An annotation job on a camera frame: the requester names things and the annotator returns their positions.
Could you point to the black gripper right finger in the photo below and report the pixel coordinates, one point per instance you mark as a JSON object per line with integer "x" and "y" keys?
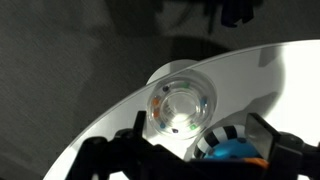
{"x": 272, "y": 145}

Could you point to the round white table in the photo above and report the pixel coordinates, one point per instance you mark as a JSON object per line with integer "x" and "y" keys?
{"x": 281, "y": 82}

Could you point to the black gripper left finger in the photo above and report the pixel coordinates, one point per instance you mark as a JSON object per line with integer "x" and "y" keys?
{"x": 130, "y": 143}

